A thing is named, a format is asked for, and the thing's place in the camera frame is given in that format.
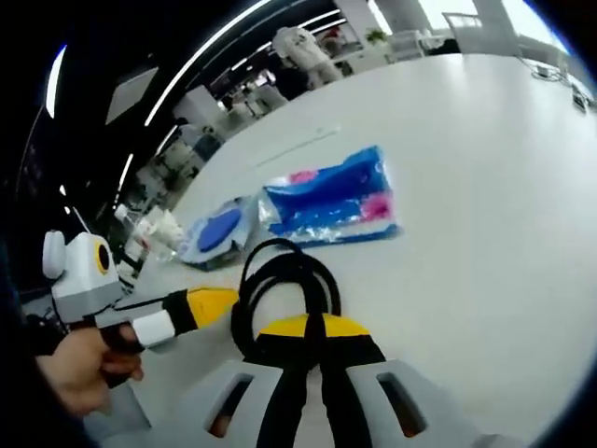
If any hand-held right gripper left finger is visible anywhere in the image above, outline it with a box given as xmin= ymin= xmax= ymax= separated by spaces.
xmin=139 ymin=315 xmax=324 ymax=448

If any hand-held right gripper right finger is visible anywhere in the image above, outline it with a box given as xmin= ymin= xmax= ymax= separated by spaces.
xmin=320 ymin=312 xmax=512 ymax=448

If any clear plastic water bottle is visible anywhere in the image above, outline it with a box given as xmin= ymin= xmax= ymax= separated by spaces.
xmin=113 ymin=203 xmax=179 ymax=263

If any white paper cup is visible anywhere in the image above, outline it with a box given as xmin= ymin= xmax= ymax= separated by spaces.
xmin=142 ymin=208 xmax=185 ymax=252

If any blue mouse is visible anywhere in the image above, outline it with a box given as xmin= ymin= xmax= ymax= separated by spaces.
xmin=179 ymin=197 xmax=257 ymax=272

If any blue tissue pack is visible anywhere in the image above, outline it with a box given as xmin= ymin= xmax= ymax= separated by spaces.
xmin=257 ymin=144 xmax=406 ymax=247

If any person's left hand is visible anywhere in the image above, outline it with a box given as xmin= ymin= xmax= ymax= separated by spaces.
xmin=35 ymin=325 xmax=145 ymax=417

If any grey office chair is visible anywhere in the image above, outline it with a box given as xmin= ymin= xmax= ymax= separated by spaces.
xmin=81 ymin=385 xmax=158 ymax=438

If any ceiling air conditioner unit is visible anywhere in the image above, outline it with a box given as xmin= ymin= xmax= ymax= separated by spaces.
xmin=104 ymin=66 xmax=160 ymax=126

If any grey mesh chair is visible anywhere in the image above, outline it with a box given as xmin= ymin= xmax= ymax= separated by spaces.
xmin=441 ymin=10 xmax=524 ymax=58

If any white cable with adapter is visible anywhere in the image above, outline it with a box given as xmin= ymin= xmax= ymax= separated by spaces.
xmin=525 ymin=58 xmax=568 ymax=85

